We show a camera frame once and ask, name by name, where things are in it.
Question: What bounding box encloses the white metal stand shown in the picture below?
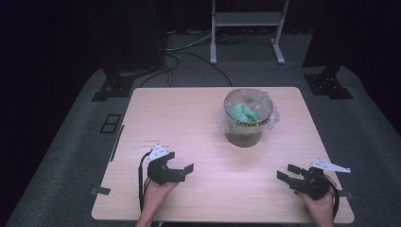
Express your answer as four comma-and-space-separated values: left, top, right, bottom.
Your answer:
209, 0, 290, 66

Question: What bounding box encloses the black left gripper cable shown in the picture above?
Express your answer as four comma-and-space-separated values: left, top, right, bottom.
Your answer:
137, 150, 153, 213

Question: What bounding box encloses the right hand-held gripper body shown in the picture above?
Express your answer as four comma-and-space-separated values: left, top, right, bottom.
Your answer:
288, 158, 352, 201

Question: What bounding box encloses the black tape strip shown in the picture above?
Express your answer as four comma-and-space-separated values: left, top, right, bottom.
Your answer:
90, 186, 112, 196

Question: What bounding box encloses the black rectangular floor frame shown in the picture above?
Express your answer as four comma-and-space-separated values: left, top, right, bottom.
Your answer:
99, 113, 122, 134

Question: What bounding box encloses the clear plastic bin liner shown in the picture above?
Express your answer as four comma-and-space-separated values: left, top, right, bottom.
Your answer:
216, 88, 281, 135

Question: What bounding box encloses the person's left hand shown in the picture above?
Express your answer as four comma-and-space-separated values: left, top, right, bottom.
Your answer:
141, 177, 178, 219

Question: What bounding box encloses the black floor cable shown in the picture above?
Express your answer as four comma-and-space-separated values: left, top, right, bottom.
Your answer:
139, 51, 234, 89

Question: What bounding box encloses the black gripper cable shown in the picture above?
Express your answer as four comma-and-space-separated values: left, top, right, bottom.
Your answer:
327, 183, 340, 219
137, 150, 153, 213

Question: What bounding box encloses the long black floor strip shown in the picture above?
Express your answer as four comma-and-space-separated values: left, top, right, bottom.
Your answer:
109, 124, 126, 163

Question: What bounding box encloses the black stand base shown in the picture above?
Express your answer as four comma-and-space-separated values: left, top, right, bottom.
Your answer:
91, 67, 136, 102
303, 62, 355, 100

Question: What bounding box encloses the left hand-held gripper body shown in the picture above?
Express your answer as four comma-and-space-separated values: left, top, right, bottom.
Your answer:
147, 144, 187, 186

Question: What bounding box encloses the crumpled green paper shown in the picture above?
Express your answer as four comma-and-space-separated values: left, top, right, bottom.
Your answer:
231, 102, 260, 125

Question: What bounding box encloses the grey floor cable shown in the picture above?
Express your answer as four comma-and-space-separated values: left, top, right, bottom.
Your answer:
164, 29, 216, 53

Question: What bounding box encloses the person's right hand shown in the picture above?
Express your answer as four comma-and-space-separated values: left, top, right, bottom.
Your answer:
299, 173, 338, 222

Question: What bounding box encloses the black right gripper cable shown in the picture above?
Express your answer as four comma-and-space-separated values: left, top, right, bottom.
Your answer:
327, 183, 340, 219

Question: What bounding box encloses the clear round trash bin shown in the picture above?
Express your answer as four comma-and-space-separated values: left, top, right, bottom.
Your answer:
222, 88, 274, 148

